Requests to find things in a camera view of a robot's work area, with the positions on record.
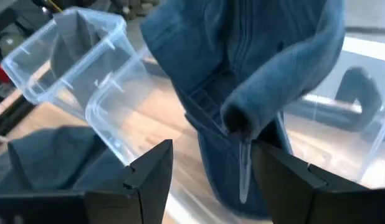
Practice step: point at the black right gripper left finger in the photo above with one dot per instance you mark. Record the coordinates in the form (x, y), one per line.
(117, 202)

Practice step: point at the clear plastic storage bin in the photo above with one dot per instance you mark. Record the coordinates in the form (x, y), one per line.
(111, 124)
(27, 71)

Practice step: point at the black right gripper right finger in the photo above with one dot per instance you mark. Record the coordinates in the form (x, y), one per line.
(304, 199)

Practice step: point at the red object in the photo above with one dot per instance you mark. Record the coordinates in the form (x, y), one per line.
(0, 73)

